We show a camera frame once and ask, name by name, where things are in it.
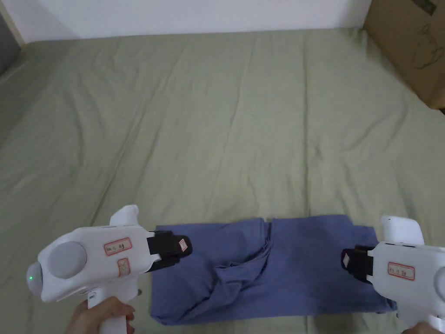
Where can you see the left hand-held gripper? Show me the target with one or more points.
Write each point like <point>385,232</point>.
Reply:
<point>87,257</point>

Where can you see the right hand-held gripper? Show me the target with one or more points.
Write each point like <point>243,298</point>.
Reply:
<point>406,275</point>

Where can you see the blue garment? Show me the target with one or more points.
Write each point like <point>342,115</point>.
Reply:
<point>278,271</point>

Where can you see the person's right hand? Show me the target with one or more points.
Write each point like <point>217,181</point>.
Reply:
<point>420,328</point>

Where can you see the person's left hand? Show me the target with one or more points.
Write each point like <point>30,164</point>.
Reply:
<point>87,320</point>

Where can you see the bed with pale green sheet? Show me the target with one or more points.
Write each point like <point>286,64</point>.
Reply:
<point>208,121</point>

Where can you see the brown cardboard carton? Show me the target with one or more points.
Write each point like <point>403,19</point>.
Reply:
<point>406,41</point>

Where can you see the grey headboard with wooden edge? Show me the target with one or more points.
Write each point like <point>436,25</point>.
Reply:
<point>7,45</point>

